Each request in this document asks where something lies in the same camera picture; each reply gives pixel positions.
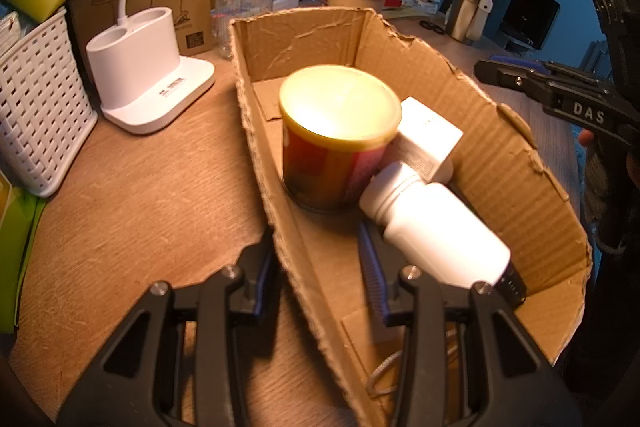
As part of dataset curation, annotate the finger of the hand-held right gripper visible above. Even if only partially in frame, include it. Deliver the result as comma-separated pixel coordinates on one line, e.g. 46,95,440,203
474,57,626,134
530,59,615,84

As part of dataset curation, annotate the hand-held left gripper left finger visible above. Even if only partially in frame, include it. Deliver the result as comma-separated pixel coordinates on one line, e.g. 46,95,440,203
57,241,277,427

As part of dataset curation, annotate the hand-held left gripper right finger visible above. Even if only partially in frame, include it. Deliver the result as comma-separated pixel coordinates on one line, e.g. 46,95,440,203
357,222,583,427

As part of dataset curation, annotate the white plastic bottle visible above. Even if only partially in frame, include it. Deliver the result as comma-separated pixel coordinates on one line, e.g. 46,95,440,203
359,161,512,288

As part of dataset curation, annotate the cardboard box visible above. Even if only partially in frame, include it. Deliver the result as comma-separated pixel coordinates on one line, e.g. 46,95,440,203
227,7,593,427

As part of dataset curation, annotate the yellow-lidded round can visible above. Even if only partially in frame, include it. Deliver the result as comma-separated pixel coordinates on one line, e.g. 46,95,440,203
278,64,403,212

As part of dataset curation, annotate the white power adapter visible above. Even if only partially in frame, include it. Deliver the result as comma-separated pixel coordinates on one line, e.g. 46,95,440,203
387,97,464,184

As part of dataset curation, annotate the black monitor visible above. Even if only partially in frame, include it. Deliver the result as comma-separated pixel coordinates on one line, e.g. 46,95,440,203
500,0,561,50

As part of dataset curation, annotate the white hanging tag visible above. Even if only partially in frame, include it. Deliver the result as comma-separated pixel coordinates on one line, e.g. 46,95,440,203
467,0,496,42

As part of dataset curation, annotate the stainless steel tumbler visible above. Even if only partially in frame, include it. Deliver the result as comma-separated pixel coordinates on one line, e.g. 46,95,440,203
444,0,496,42

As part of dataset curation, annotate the green packet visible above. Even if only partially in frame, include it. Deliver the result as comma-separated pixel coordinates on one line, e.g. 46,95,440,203
0,172,51,335

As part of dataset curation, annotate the white desk lamp base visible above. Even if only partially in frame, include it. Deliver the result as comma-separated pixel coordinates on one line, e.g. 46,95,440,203
86,0,217,136

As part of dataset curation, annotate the white woven plastic basket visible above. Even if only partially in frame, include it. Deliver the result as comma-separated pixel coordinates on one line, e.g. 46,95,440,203
0,7,99,198

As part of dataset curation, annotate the grey cable loop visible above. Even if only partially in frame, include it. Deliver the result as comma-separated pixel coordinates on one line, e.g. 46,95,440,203
367,349,407,395

